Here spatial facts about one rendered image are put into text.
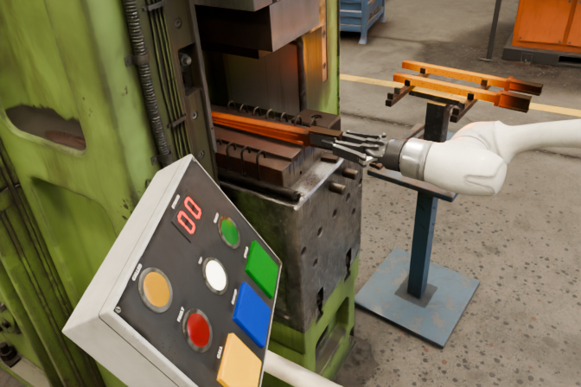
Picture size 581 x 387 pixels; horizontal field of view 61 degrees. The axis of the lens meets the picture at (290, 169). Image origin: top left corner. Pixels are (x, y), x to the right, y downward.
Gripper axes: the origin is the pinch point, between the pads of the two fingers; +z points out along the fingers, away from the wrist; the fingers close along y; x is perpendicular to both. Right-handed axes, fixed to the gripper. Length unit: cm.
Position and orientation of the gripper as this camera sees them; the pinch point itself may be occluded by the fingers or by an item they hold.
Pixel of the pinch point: (324, 138)
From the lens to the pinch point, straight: 122.4
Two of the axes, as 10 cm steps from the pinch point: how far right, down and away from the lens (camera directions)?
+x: -0.7, -8.4, -5.4
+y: 5.1, -4.9, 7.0
